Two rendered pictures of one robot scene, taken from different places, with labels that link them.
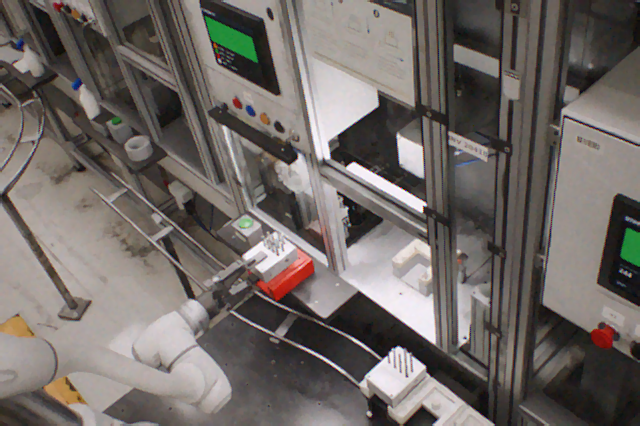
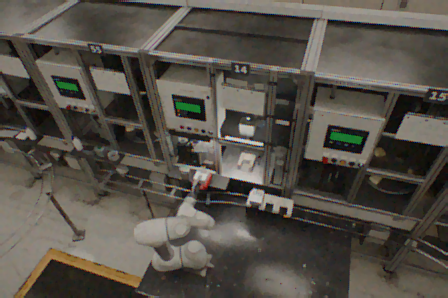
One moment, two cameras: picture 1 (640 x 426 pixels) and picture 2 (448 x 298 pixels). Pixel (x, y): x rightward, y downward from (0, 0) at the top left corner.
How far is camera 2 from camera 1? 1.19 m
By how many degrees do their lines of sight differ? 25
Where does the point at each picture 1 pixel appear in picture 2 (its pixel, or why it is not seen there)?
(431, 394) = (267, 198)
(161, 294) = (116, 215)
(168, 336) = (188, 210)
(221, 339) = not seen: hidden behind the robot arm
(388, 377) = (256, 197)
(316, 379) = (223, 211)
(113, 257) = (83, 209)
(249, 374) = not seen: hidden behind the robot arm
